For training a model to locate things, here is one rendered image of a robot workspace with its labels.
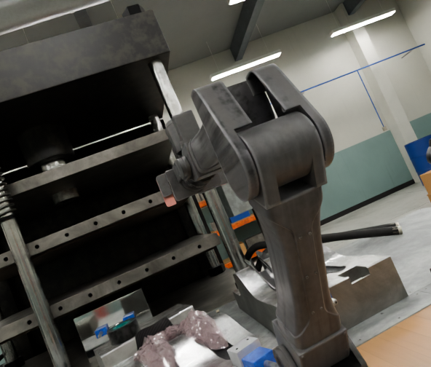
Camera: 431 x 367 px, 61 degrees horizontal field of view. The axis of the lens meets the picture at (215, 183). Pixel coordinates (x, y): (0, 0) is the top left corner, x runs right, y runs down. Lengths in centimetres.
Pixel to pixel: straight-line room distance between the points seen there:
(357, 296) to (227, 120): 57
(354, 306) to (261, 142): 56
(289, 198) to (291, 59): 840
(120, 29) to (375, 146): 765
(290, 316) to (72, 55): 137
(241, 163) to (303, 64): 846
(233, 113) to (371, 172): 834
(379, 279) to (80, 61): 130
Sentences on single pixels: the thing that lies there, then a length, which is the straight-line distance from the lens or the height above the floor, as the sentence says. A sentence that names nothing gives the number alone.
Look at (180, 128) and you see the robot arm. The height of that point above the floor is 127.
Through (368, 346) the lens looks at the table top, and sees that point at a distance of 75.
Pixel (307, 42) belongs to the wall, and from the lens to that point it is 902.
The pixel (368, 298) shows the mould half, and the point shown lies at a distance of 84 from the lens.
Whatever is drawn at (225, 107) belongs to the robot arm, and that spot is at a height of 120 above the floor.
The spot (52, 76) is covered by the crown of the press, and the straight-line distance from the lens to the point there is 159.
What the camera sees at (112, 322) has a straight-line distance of 153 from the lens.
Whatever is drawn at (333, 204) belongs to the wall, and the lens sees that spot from 817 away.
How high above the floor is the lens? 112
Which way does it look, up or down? 4 degrees up
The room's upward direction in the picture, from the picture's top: 23 degrees counter-clockwise
